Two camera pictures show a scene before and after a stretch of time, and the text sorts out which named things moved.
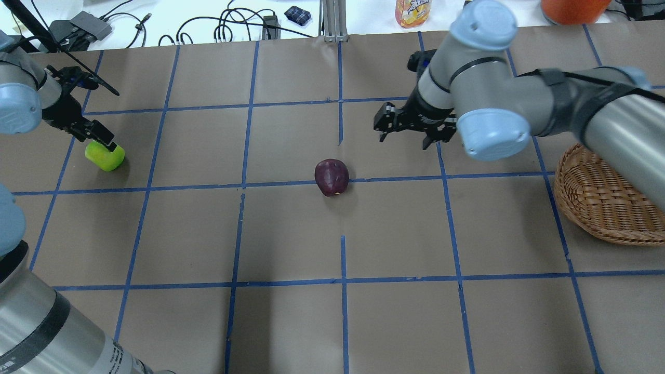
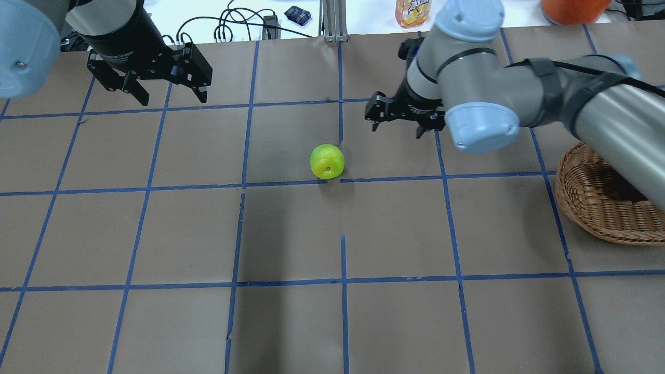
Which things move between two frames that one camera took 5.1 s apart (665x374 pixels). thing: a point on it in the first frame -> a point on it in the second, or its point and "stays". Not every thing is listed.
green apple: [101, 157] -> [327, 161]
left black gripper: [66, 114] -> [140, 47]
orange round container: [574, 12] stays
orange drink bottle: [410, 13] stays
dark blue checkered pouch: [297, 15] stays
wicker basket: [601, 198] stays
